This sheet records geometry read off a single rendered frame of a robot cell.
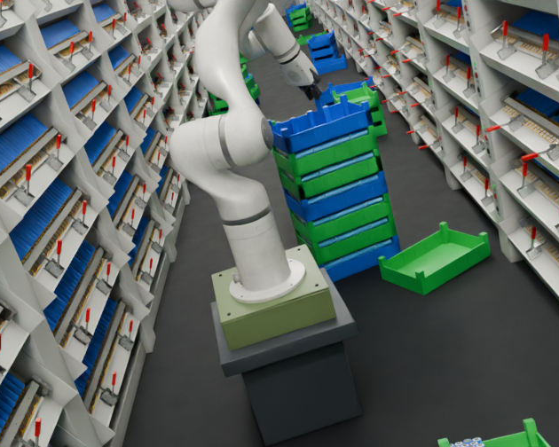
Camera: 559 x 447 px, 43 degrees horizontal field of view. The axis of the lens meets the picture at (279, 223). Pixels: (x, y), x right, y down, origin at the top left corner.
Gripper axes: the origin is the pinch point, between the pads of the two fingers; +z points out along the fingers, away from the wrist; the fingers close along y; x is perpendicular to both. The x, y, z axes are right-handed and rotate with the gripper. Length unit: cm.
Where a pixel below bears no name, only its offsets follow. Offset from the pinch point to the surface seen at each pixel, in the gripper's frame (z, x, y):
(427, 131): 93, 74, -32
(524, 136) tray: 13, -7, 68
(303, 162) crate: 13.7, -17.3, -2.4
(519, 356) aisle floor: 46, -53, 72
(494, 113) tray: 21, 9, 51
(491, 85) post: 13, 13, 51
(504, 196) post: 44, -2, 50
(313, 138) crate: 10.0, -10.4, 0.3
